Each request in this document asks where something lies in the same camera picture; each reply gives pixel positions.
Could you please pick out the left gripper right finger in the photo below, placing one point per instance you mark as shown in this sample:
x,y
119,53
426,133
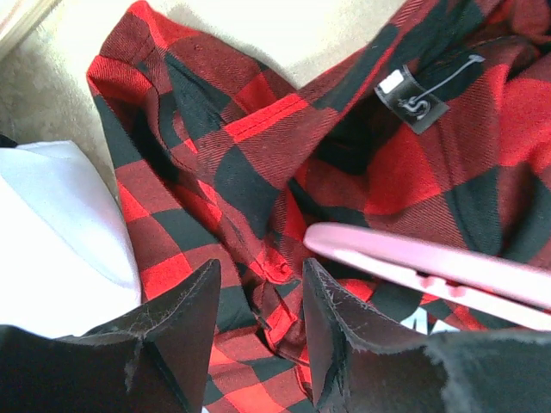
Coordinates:
x,y
363,361

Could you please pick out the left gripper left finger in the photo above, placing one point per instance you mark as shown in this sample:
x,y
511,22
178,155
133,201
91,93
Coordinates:
x,y
152,359

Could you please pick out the pink plastic hanger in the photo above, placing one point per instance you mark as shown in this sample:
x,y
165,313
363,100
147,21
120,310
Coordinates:
x,y
509,279

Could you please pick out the red black plaid shirt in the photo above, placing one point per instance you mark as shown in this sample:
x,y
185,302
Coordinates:
x,y
439,129

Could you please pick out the white hanging shirt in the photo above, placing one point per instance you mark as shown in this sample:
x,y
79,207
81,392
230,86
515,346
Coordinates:
x,y
67,263

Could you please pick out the black hanging garment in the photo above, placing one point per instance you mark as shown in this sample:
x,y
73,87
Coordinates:
x,y
6,142

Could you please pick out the wooden clothes rack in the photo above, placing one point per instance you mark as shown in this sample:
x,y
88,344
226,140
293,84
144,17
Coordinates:
x,y
18,17

